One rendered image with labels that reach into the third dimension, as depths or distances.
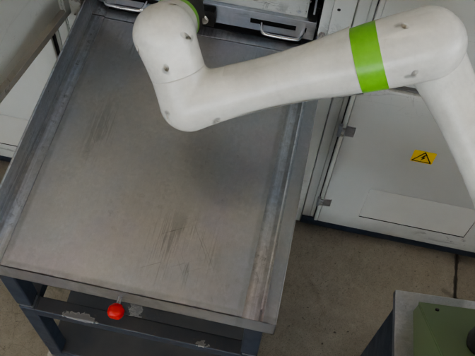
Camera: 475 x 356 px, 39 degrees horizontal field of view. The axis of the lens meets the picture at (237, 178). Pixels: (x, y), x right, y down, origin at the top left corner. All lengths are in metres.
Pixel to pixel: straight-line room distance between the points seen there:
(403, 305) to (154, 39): 0.76
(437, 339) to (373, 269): 1.05
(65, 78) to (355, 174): 0.89
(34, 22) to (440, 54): 0.97
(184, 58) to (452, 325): 0.71
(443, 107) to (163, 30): 0.53
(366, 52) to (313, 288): 1.28
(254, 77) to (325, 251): 1.25
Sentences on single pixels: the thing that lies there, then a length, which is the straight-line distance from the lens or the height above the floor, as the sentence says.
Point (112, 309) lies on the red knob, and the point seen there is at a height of 0.83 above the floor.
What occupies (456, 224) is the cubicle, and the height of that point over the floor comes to 0.22.
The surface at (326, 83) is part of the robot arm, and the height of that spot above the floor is 1.21.
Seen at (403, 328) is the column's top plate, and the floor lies 0.75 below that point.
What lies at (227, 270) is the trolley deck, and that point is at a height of 0.85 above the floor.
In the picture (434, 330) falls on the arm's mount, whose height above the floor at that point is 0.88.
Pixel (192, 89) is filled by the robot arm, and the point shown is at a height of 1.16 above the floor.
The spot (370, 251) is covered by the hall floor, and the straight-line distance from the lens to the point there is 2.37.
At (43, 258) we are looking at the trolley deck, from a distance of 1.40.
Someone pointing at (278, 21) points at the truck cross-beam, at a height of 0.91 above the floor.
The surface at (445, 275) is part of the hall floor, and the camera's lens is 2.41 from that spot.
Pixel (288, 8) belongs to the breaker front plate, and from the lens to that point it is 1.64.
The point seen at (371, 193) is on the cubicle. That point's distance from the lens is 2.11.
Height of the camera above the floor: 2.10
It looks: 59 degrees down
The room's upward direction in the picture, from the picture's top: 5 degrees clockwise
